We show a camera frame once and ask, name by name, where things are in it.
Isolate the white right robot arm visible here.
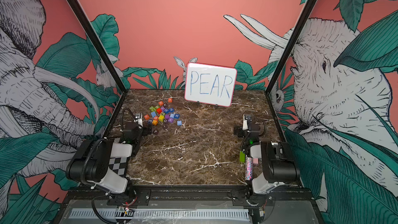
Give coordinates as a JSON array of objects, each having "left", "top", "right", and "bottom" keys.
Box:
[{"left": 233, "top": 118, "right": 300, "bottom": 195}]

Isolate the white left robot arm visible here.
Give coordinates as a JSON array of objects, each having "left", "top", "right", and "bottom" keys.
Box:
[{"left": 66, "top": 122, "right": 152, "bottom": 194}]

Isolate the pink framed PEAR whiteboard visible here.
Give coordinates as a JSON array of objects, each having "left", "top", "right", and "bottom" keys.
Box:
[{"left": 184, "top": 63, "right": 237, "bottom": 107}]

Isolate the green eraser block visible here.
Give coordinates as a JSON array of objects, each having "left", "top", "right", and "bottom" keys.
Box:
[{"left": 239, "top": 151, "right": 246, "bottom": 163}]

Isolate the glittery marker pen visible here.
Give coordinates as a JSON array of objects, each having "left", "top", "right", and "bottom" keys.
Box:
[{"left": 245, "top": 156, "right": 253, "bottom": 181}]

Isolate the black white checkerboard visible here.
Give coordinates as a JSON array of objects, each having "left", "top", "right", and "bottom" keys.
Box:
[{"left": 109, "top": 138, "right": 132, "bottom": 177}]

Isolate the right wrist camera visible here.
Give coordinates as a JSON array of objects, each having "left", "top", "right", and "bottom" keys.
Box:
[{"left": 243, "top": 114, "right": 252, "bottom": 131}]

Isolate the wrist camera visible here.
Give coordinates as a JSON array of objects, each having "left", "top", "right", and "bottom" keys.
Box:
[
  {"left": 134, "top": 113, "right": 143, "bottom": 128},
  {"left": 243, "top": 114, "right": 252, "bottom": 131}
]

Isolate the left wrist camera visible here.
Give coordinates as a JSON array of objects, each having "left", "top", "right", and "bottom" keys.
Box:
[{"left": 134, "top": 113, "right": 143, "bottom": 128}]

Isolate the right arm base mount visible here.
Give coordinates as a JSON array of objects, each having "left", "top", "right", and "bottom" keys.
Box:
[{"left": 229, "top": 188, "right": 275, "bottom": 207}]

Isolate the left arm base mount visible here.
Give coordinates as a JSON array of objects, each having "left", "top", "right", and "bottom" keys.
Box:
[{"left": 107, "top": 188, "right": 151, "bottom": 207}]

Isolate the white perforated rail strip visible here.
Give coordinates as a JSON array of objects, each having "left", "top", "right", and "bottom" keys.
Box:
[{"left": 67, "top": 208, "right": 250, "bottom": 220}]

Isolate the black left frame post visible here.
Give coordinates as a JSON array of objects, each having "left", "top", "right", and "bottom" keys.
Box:
[{"left": 67, "top": 0, "right": 127, "bottom": 93}]

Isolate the black frame post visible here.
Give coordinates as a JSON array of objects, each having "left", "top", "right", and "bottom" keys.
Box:
[
  {"left": 265, "top": 0, "right": 318, "bottom": 96},
  {"left": 67, "top": 0, "right": 127, "bottom": 93}
]

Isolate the black right frame post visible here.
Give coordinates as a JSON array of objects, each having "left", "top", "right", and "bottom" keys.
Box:
[{"left": 265, "top": 0, "right": 318, "bottom": 96}]

